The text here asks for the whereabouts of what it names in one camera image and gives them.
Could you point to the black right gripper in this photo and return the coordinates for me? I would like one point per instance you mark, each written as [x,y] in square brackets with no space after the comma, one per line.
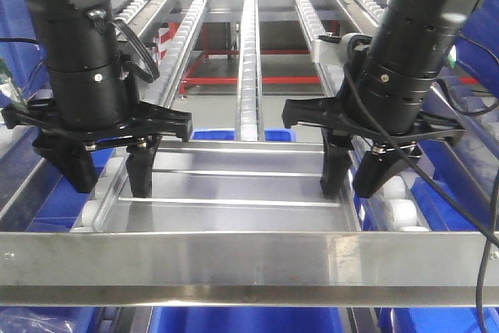
[375,169]

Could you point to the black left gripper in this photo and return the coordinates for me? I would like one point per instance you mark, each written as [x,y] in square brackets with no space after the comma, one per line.
[68,149]

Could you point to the silver metal tray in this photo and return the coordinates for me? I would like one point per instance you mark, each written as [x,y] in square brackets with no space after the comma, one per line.
[229,186]

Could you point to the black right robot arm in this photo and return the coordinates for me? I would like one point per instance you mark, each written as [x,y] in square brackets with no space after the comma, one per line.
[387,78]

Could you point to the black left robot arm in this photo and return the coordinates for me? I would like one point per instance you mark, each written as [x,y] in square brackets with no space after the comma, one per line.
[94,62]

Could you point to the blue bin below left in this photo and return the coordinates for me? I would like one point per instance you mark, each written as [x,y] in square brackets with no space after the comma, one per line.
[60,209]

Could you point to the blue bin below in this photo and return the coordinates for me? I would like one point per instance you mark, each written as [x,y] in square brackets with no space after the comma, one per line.
[438,213]
[60,209]
[271,134]

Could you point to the blue bin below centre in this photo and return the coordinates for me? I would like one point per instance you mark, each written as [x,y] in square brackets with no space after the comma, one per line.
[271,134]

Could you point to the centre white roller track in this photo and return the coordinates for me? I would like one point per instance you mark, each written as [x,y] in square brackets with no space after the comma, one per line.
[249,120]

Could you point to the blue bin below right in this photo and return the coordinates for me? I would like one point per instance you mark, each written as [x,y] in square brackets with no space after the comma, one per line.
[438,213]

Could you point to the steel front crossbar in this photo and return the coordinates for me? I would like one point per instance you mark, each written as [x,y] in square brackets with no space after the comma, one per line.
[394,269]

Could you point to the blue crate upper left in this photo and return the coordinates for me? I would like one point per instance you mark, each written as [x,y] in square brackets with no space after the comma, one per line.
[24,61]

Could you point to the blue crate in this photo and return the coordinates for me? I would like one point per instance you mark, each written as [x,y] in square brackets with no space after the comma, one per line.
[24,61]
[477,53]

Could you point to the far right roller track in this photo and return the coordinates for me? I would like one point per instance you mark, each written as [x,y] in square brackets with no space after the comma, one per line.
[373,9]

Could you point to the far left roller track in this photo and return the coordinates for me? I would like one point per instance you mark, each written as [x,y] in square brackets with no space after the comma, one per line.
[131,10]

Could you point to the blue crate upper right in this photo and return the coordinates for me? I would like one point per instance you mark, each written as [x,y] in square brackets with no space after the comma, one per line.
[477,53]

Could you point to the blue bin bottom centre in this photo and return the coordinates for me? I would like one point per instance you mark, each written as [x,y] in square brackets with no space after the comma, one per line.
[245,319]

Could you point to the red metal floor frame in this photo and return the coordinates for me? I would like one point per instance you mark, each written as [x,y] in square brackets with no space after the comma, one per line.
[284,72]

